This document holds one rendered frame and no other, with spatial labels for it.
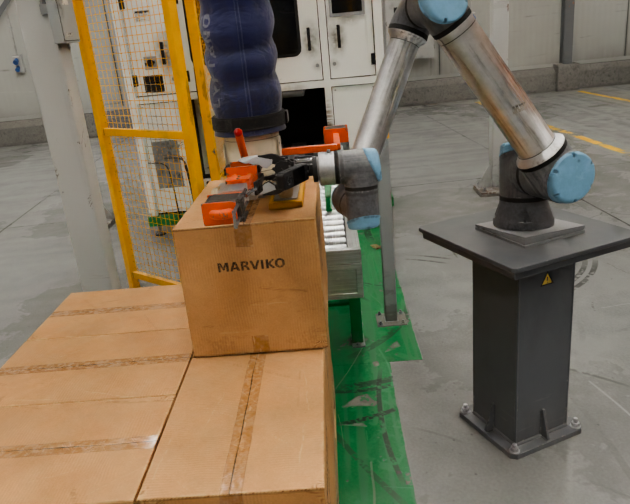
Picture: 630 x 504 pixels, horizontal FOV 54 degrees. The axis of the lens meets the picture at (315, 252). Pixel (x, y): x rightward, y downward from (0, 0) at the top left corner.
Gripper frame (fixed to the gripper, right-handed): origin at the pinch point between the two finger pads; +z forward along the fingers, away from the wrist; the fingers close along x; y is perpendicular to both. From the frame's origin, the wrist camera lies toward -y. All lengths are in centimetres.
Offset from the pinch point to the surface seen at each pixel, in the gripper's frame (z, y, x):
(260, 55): -6.3, 19.7, 30.0
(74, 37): 92, 143, 42
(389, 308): -46, 121, -100
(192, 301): 19.1, -1.5, -34.5
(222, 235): 7.7, -1.4, -15.5
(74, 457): 41, -45, -53
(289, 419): -9, -35, -53
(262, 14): -7.9, 21.9, 40.7
